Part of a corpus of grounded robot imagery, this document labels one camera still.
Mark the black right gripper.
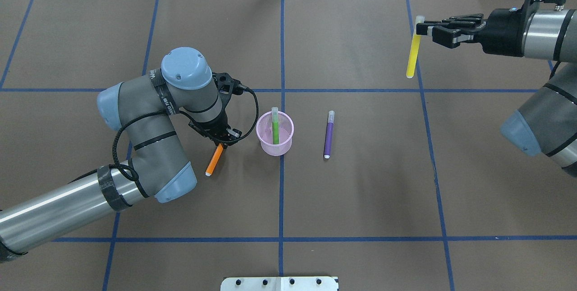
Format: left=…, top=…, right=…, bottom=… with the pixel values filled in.
left=417, top=8, right=528, bottom=57

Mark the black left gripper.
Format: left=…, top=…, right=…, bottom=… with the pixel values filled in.
left=189, top=117, right=240, bottom=148

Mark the orange marker pen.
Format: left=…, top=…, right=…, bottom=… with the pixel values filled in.
left=205, top=143, right=225, bottom=177

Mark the yellow marker pen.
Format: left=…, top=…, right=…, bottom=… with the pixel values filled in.
left=406, top=15, right=425, bottom=79

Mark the green marker pen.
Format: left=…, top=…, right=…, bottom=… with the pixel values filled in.
left=271, top=107, right=279, bottom=145

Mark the purple marker pen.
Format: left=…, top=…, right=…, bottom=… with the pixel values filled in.
left=323, top=110, right=335, bottom=160

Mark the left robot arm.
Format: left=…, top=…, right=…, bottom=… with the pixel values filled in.
left=1, top=47, right=251, bottom=263

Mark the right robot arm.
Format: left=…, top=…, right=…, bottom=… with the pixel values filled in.
left=414, top=6, right=576, bottom=177

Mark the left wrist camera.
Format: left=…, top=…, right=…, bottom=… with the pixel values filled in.
left=212, top=72, right=251, bottom=106

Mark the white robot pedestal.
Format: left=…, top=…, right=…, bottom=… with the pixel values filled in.
left=220, top=276, right=339, bottom=291

